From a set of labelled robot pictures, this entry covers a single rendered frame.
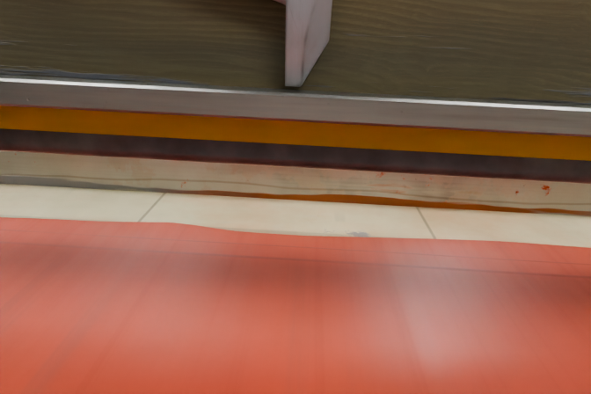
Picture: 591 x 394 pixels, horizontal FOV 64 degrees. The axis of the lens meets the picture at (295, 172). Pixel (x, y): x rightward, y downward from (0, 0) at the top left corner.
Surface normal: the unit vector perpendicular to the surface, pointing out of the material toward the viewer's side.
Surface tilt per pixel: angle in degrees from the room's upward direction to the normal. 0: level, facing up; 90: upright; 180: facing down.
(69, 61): 89
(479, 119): 89
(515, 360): 0
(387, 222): 0
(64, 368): 0
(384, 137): 89
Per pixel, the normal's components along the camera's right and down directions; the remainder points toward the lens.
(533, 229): 0.04, -0.95
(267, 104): -0.04, 0.27
